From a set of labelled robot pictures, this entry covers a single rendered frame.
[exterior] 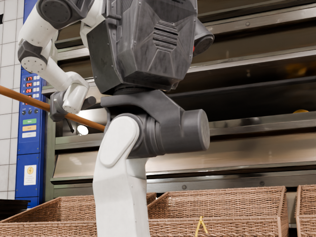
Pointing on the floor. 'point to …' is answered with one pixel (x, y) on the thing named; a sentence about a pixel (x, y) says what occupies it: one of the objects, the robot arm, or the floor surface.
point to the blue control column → (24, 160)
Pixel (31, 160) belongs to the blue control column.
